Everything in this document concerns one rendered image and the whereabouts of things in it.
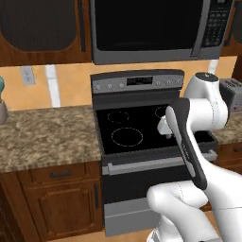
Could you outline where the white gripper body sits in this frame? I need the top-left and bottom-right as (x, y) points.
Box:
(157, 114), (174, 140)

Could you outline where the grey toaster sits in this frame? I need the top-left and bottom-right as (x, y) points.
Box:
(218, 78), (242, 114)

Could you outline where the black glass hob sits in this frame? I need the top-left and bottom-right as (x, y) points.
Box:
(95, 104), (219, 156)

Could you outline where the black oven door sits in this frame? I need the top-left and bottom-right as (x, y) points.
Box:
(101, 150), (219, 205)

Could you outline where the brown wooden drawer front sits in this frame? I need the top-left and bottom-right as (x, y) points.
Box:
(216, 143), (242, 165)
(16, 161), (102, 189)

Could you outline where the grey and black stove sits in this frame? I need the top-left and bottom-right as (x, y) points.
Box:
(90, 69), (219, 237)

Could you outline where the brown wooden cupboard door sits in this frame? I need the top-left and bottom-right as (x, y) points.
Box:
(22, 180), (104, 242)
(213, 160), (242, 177)

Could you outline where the grey stove bottom drawer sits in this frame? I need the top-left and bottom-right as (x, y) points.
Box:
(103, 199), (165, 237)

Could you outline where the black microwave door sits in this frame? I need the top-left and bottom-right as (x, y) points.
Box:
(90, 0), (210, 61)

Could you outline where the brown glass-front cupboard door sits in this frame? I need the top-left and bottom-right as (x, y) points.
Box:
(0, 0), (93, 68)
(219, 0), (242, 58)

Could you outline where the black and grey microwave oven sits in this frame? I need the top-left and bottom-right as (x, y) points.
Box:
(89, 0), (236, 66)

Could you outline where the grey pot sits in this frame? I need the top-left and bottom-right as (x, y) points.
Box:
(0, 98), (9, 125)

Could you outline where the teal utensil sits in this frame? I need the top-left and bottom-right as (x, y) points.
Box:
(0, 77), (6, 102)

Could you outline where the grey oven door handle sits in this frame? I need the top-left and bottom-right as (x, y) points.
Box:
(107, 150), (218, 176)

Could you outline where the black cupboard door handle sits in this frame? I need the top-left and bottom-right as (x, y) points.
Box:
(78, 0), (87, 53)
(223, 0), (236, 47)
(93, 183), (100, 210)

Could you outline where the grey wall socket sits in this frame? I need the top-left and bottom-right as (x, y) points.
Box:
(20, 65), (37, 86)

